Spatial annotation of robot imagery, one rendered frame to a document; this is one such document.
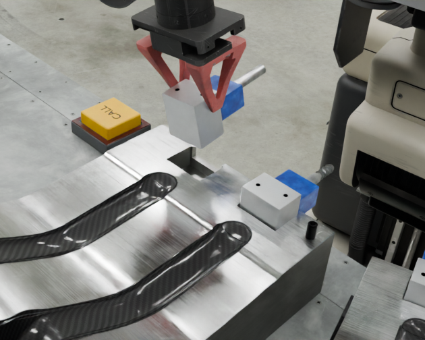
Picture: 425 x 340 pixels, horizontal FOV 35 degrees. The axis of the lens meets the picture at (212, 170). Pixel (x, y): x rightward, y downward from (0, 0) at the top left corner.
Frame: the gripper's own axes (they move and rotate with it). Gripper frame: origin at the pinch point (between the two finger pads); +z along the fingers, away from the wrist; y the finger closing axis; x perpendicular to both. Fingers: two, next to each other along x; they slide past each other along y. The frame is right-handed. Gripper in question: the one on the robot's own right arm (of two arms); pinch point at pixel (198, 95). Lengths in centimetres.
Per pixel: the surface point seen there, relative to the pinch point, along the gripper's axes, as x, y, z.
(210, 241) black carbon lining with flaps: -9.1, 9.3, 9.1
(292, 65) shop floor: 153, -116, 105
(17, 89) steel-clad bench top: -1.4, -40.8, 12.3
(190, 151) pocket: 0.1, -3.1, 8.8
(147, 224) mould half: -12.2, 3.5, 7.7
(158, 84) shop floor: 98, -139, 95
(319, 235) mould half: -0.9, 16.4, 10.4
